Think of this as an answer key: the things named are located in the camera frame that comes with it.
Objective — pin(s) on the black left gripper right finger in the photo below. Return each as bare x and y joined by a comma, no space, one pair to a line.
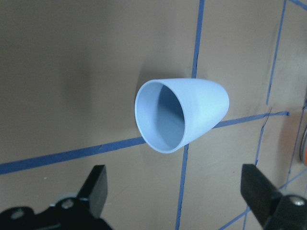
273,208

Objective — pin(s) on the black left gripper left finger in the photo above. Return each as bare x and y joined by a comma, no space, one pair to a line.
80,212

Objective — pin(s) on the light blue plastic cup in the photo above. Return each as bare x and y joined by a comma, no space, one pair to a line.
171,113

